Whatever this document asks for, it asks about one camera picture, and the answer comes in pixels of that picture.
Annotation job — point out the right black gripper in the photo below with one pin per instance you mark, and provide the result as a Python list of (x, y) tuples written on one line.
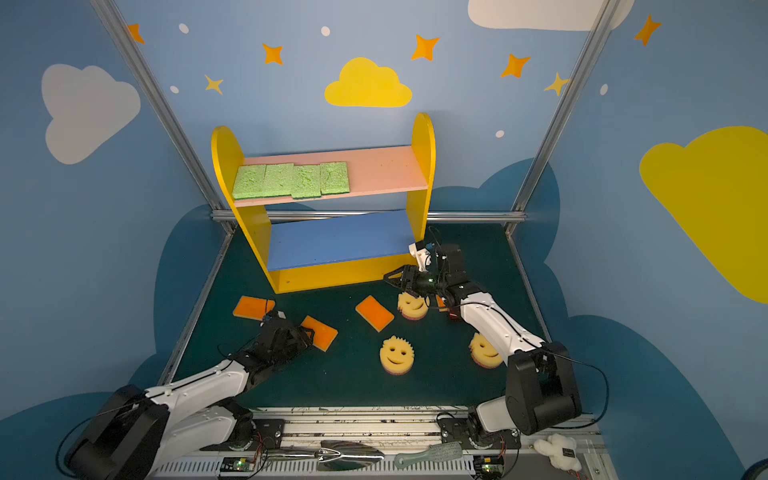
[(411, 279)]

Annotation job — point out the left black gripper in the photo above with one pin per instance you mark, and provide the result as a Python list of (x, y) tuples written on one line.
[(291, 333)]

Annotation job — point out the orange sponge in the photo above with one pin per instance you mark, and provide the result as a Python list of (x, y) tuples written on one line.
[(322, 334), (441, 303), (374, 313), (253, 308)]

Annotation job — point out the green sponge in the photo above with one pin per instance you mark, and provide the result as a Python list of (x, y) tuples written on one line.
[(278, 180), (249, 182), (334, 178), (306, 182)]

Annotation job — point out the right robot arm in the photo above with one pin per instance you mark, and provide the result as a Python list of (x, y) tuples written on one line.
[(541, 389)]

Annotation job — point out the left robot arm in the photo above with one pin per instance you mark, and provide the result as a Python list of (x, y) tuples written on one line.
[(139, 430)]

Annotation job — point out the yellow shelf with pink and blue boards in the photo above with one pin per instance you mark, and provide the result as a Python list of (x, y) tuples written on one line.
[(316, 252)]

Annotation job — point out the smiley sponge upper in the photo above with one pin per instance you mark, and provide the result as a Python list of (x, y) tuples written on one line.
[(411, 307)]

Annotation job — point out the smiley sponge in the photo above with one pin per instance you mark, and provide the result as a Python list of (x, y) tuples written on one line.
[(411, 307), (396, 356), (483, 353)]

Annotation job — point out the smiley sponge lower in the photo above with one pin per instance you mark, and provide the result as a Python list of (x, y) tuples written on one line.
[(396, 356)]

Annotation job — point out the smiley sponge right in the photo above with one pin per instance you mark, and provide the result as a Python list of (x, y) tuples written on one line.
[(483, 353)]

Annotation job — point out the silver metal trowel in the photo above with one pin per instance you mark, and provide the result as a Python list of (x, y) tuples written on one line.
[(332, 455)]

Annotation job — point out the green circuit board left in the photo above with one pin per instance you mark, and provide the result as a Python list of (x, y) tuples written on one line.
[(234, 466)]

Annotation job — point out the pale green brush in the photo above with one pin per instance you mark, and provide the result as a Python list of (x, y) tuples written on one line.
[(437, 453)]

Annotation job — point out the circuit board right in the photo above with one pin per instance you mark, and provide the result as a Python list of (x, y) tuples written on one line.
[(488, 467)]

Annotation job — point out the white plush toy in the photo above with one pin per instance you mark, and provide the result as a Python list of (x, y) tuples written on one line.
[(560, 450)]

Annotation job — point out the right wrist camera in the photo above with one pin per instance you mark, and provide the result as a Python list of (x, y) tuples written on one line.
[(422, 252)]

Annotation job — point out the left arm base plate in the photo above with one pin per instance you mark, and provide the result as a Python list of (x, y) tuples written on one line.
[(266, 433)]

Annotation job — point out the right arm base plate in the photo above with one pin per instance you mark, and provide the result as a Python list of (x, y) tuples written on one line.
[(472, 436)]

